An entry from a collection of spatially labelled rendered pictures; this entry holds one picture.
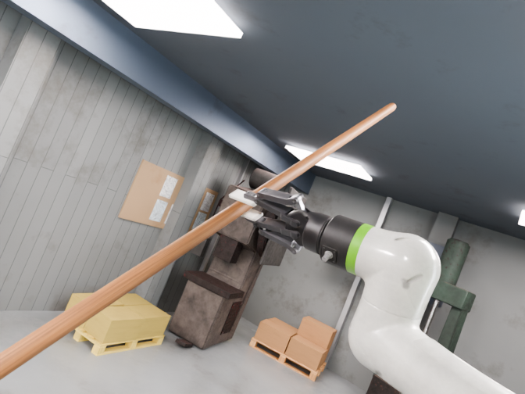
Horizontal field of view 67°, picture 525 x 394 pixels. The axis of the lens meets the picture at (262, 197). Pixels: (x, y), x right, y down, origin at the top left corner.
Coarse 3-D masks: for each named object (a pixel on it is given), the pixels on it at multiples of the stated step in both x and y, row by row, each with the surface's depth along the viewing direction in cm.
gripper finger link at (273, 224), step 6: (258, 222) 83; (264, 222) 83; (270, 222) 82; (276, 222) 82; (282, 222) 82; (270, 228) 82; (276, 228) 81; (282, 228) 79; (282, 234) 80; (288, 234) 78; (294, 234) 77
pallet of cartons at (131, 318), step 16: (112, 304) 458; (128, 304) 479; (144, 304) 503; (96, 320) 422; (112, 320) 414; (128, 320) 433; (144, 320) 455; (160, 320) 485; (80, 336) 422; (96, 336) 416; (112, 336) 421; (128, 336) 441; (144, 336) 467; (160, 336) 495; (96, 352) 409; (112, 352) 428
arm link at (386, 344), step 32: (352, 320) 68; (384, 320) 63; (416, 320) 63; (352, 352) 67; (384, 352) 61; (416, 352) 57; (448, 352) 57; (416, 384) 55; (448, 384) 52; (480, 384) 50
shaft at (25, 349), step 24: (336, 144) 110; (288, 168) 97; (216, 216) 79; (192, 240) 74; (144, 264) 67; (168, 264) 70; (120, 288) 63; (72, 312) 58; (96, 312) 61; (48, 336) 56; (0, 360) 52; (24, 360) 53
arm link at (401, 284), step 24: (360, 240) 67; (384, 240) 65; (408, 240) 64; (360, 264) 66; (384, 264) 63; (408, 264) 61; (432, 264) 62; (384, 288) 63; (408, 288) 62; (432, 288) 63; (408, 312) 62
